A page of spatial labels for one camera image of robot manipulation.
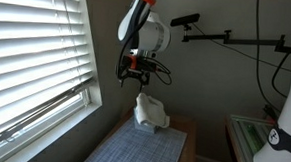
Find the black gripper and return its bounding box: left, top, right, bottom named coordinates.
left=117, top=60, right=152, bottom=93

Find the white towel with blue stripes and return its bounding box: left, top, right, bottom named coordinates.
left=133, top=91, right=172, bottom=129

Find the aluminium robot base platform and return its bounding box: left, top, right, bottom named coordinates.
left=227, top=113, right=278, bottom=162

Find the teal tissue box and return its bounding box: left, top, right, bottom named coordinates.
left=132, top=106, right=161, bottom=135

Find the grey-blue woven placemat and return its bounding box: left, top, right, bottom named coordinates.
left=79, top=113, right=189, bottom=162

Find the wooden side table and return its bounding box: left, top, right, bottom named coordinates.
left=77, top=102, right=198, bottom=162

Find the white window sill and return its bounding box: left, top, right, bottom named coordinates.
left=0, top=79, right=104, bottom=162

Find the white window blind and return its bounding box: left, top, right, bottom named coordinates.
left=0, top=0, right=101, bottom=149

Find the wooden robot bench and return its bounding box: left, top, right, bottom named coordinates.
left=222, top=114, right=252, bottom=162

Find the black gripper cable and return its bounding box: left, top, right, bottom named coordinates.
left=116, top=9, right=177, bottom=86

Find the black stereo camera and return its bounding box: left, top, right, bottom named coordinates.
left=170, top=11, right=201, bottom=29

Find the thin black camera cable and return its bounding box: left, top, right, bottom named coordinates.
left=189, top=22, right=291, bottom=73

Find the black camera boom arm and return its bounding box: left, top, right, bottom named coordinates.
left=181, top=24, right=291, bottom=55

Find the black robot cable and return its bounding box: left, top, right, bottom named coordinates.
left=249, top=0, right=288, bottom=112

